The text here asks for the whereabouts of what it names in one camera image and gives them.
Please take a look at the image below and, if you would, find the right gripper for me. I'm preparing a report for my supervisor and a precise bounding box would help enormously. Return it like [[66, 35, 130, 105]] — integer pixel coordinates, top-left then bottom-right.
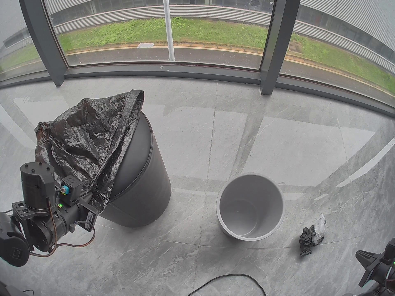
[[355, 250, 395, 288]]

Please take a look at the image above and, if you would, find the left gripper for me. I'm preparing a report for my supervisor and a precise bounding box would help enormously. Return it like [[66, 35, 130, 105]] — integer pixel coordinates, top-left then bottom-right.
[[56, 201, 99, 236]]

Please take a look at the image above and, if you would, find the black plastic bag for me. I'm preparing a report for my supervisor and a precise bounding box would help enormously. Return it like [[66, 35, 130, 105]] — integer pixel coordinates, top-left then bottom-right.
[[34, 89, 145, 215]]

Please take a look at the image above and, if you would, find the white trash bin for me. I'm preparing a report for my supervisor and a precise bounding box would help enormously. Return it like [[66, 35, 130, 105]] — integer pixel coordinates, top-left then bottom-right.
[[216, 173, 285, 242]]

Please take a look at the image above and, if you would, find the clear printed wrapper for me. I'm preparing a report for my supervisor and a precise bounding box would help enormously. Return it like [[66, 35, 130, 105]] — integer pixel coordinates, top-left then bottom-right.
[[309, 214, 328, 246]]

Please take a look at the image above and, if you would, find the dark grey round chair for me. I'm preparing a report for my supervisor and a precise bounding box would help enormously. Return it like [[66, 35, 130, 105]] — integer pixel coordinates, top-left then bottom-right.
[[99, 110, 172, 228]]

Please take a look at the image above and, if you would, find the window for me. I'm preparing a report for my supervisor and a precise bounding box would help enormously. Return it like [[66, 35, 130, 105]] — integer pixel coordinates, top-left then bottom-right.
[[0, 0, 395, 118]]

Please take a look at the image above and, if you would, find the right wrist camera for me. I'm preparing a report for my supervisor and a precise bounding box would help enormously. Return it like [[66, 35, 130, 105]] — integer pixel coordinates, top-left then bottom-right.
[[383, 239, 395, 266]]

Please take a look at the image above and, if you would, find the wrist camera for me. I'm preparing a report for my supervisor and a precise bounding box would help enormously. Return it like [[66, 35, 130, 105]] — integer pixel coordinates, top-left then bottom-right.
[[383, 239, 395, 266], [59, 175, 81, 207]]

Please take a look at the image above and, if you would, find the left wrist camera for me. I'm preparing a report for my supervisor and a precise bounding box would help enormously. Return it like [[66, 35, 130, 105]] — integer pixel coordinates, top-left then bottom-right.
[[59, 175, 81, 207]]

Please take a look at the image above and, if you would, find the black cable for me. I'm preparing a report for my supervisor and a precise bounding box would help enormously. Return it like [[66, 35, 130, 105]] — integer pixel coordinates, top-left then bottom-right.
[[187, 274, 266, 296]]

